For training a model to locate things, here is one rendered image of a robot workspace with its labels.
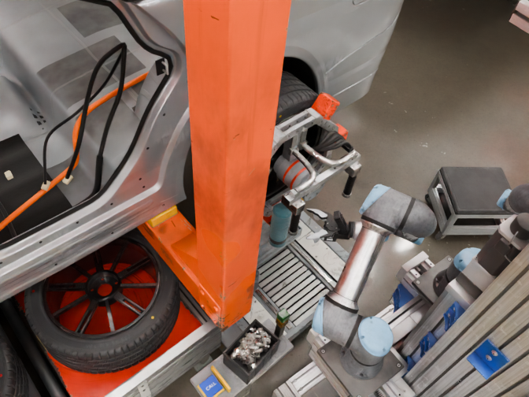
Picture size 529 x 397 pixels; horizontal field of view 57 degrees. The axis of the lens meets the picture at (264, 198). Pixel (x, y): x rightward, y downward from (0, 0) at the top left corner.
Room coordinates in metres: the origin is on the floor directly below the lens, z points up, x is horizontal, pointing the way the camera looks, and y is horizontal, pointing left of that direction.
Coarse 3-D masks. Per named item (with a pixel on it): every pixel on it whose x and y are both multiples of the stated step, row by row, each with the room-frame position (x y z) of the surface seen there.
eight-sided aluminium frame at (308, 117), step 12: (288, 120) 1.50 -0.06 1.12; (300, 120) 1.53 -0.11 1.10; (312, 120) 1.52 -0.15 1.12; (324, 120) 1.58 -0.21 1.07; (276, 132) 1.42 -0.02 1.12; (288, 132) 1.43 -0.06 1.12; (300, 132) 1.48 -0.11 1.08; (324, 132) 1.67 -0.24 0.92; (276, 144) 1.38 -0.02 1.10; (324, 156) 1.65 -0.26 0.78; (264, 204) 1.43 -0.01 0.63; (264, 216) 1.37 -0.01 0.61
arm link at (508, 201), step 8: (520, 184) 1.05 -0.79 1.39; (528, 184) 1.02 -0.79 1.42; (504, 192) 1.23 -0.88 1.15; (512, 192) 1.02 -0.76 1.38; (520, 192) 1.00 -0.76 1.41; (528, 192) 0.98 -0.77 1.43; (504, 200) 1.20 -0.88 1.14; (512, 200) 1.00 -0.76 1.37; (520, 200) 0.97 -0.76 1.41; (528, 200) 0.96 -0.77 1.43; (504, 208) 1.19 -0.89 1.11; (512, 208) 0.99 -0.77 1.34; (520, 208) 0.95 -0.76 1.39; (528, 208) 0.94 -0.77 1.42
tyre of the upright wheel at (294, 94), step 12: (288, 72) 1.81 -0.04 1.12; (288, 84) 1.67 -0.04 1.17; (300, 84) 1.72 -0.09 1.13; (288, 96) 1.58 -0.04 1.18; (300, 96) 1.60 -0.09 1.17; (312, 96) 1.64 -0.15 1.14; (288, 108) 1.53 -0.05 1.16; (300, 108) 1.58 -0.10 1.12; (276, 120) 1.49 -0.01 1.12; (312, 156) 1.70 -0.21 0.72; (276, 192) 1.54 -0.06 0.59
